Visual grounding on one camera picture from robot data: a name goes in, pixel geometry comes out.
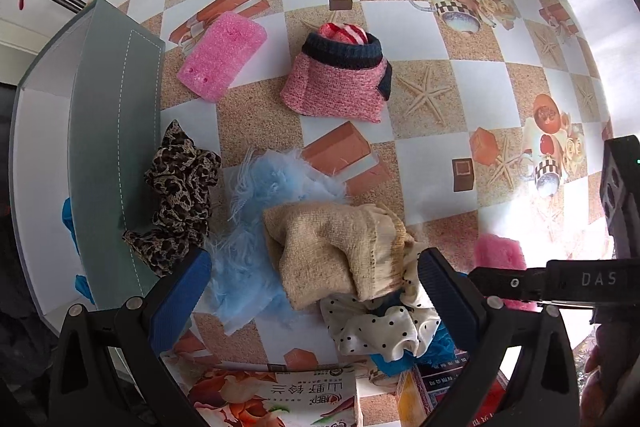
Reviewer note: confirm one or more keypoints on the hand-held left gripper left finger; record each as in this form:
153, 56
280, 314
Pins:
180, 302

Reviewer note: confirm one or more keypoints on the pink knitted sock pair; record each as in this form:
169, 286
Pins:
335, 87

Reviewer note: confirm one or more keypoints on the bright blue crumpled cloth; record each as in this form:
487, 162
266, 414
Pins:
84, 289
67, 222

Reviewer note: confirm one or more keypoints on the red and yellow carton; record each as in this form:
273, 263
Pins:
425, 399

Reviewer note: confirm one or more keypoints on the grey cardboard storage box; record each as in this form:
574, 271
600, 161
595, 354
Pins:
100, 132

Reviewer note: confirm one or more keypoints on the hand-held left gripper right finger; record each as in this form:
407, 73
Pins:
445, 302

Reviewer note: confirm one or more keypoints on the light blue fluffy cloth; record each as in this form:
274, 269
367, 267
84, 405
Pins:
250, 257

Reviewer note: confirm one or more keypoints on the leopard print scrunchie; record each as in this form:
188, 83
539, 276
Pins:
175, 187

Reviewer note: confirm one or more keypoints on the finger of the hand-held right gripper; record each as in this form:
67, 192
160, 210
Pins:
550, 282

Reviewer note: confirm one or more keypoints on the large pink foam sponge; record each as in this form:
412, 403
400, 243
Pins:
220, 52

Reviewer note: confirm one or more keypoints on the beige knitted sock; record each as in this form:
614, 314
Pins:
325, 252

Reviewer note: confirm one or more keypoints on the person's right hand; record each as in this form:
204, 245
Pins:
600, 377

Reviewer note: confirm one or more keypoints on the printed snack packet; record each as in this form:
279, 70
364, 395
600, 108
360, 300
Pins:
280, 397

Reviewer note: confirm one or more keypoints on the white polka dot scrunchie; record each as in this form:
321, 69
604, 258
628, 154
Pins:
380, 327

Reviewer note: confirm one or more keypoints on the small pink foam sponge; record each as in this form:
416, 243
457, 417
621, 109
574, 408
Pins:
500, 252

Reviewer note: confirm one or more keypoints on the blue textured cloth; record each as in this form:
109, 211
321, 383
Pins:
440, 347

